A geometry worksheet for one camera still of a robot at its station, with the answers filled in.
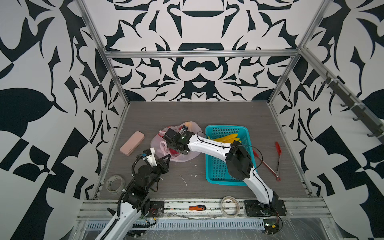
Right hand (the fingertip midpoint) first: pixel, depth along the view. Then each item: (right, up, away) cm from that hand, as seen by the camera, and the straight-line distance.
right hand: (172, 144), depth 90 cm
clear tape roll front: (+27, -29, -17) cm, 43 cm away
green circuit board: (+49, -36, -19) cm, 64 cm away
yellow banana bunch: (+35, +3, +5) cm, 35 cm away
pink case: (-26, 0, +5) cm, 26 cm away
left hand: (+1, -3, -11) cm, 11 cm away
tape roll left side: (-32, -18, -10) cm, 39 cm away
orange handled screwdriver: (+16, -27, -17) cm, 36 cm away
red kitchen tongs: (+65, -4, +3) cm, 65 cm away
